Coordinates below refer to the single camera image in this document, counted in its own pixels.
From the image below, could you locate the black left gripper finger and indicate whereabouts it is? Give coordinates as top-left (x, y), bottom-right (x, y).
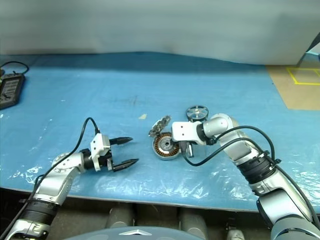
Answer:
top-left (112, 158), bottom-right (140, 173)
top-left (109, 136), bottom-right (134, 147)

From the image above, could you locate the black handheld device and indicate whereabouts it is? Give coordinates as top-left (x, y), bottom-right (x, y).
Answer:
top-left (0, 72), bottom-right (26, 111)

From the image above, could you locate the white rounded part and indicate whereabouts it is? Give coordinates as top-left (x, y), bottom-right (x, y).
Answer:
top-left (226, 226), bottom-right (246, 240)

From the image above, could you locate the grey rounded cylinder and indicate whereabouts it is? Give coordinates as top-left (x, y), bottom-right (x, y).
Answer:
top-left (106, 206), bottom-right (136, 230)
top-left (179, 207), bottom-right (209, 234)

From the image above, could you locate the black silver spoked rotor disc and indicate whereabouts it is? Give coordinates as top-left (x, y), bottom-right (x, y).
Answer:
top-left (185, 105), bottom-right (209, 124)

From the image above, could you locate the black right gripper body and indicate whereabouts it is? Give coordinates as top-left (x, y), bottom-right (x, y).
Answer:
top-left (183, 140), bottom-right (195, 159)

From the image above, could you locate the blue plastic table sheet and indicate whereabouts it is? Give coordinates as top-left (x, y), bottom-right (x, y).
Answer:
top-left (0, 51), bottom-right (320, 214)

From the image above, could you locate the grey robot torso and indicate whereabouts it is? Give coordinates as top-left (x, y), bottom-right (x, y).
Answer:
top-left (63, 226), bottom-right (198, 240)

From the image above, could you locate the silver finned rotor disc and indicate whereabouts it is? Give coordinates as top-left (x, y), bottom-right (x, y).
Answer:
top-left (148, 114), bottom-right (172, 138)

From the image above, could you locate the copper wound motor stator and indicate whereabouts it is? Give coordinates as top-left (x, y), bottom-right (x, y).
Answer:
top-left (151, 132), bottom-right (181, 161)

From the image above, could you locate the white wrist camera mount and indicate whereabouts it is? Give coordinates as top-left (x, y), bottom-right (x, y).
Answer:
top-left (171, 120), bottom-right (202, 146)
top-left (89, 133), bottom-right (111, 172)

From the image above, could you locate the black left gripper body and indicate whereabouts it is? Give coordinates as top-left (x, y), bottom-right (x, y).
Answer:
top-left (99, 147), bottom-right (119, 173)

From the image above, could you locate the brown board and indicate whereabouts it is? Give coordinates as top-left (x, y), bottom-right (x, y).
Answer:
top-left (265, 64), bottom-right (320, 111)

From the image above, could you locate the black device cable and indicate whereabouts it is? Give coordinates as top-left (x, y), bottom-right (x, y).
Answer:
top-left (0, 60), bottom-right (30, 76)

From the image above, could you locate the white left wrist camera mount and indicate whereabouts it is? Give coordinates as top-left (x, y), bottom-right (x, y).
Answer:
top-left (89, 133), bottom-right (111, 172)

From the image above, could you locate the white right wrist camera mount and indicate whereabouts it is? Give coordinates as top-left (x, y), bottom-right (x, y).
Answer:
top-left (171, 120), bottom-right (202, 146)

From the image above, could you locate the white backdrop panel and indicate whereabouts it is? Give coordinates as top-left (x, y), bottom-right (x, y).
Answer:
top-left (0, 0), bottom-right (320, 67)

